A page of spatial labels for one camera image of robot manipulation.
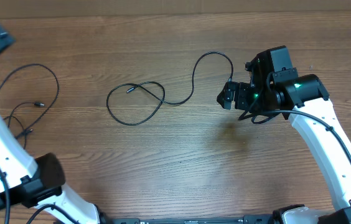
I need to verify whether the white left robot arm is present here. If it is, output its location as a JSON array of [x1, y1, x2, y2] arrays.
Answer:
[[0, 116, 109, 223]]

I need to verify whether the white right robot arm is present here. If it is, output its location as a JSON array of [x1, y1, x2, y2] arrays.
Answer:
[[217, 45, 351, 223]]

